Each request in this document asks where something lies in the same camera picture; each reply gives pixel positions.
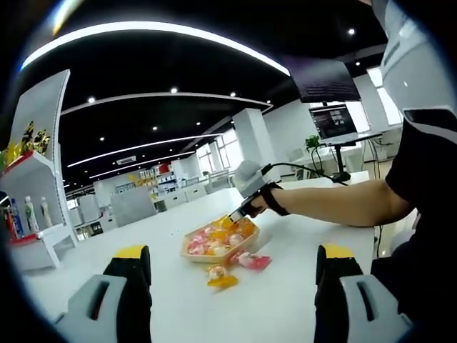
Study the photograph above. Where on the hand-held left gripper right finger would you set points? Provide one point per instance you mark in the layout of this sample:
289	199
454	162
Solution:
339	307

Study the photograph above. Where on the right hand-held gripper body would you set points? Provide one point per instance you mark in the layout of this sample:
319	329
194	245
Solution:
253	178

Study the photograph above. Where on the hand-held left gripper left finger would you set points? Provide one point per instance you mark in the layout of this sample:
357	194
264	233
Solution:
107	307

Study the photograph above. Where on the orange marshmallow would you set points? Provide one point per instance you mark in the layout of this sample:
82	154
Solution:
219	273
223	224

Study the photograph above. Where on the cream hexagonal bowl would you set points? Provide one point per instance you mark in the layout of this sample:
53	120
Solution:
246	243

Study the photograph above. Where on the heap of marshmallows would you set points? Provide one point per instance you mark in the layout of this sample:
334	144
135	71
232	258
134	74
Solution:
214	246

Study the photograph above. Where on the pink marshmallow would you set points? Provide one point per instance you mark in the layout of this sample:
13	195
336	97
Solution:
255	262

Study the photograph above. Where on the person's right hand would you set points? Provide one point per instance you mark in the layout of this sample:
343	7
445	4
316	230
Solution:
266	202

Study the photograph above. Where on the black wrist band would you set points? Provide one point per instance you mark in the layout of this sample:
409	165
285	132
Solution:
280	200

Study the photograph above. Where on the green potted plant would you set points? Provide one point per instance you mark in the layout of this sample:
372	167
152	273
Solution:
313	142

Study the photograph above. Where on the white table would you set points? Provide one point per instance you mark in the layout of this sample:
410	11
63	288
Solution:
250	314

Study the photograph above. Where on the storage shelf with white boxes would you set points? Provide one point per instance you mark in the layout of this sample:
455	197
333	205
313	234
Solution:
157	177

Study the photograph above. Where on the open laptop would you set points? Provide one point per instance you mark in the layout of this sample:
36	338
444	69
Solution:
332	121

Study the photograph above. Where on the large white box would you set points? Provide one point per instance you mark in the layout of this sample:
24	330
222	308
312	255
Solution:
89	207

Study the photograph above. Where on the white yellow drink bottle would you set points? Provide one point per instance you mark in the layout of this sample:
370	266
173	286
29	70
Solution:
46	212

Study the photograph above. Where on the white green drink bottle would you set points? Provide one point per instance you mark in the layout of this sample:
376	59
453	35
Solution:
31	214

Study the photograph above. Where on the blue drink bottle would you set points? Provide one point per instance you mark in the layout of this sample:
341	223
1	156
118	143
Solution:
16	221

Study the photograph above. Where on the ceiling air vent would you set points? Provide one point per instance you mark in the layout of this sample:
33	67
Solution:
126	159

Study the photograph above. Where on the black yellow snack packet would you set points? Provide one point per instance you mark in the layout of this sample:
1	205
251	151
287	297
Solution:
42	142
28	135

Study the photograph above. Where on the yellow green snack packet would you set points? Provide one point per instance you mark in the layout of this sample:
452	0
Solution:
10	153

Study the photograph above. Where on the white worn device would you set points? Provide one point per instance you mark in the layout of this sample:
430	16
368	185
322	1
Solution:
403	71

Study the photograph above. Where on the long ceiling light strip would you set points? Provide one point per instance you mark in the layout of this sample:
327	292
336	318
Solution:
150	25

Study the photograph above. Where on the white display shelf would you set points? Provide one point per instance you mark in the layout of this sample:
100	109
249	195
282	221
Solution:
39	107

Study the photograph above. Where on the dark wall screen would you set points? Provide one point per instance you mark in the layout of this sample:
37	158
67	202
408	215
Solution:
325	80

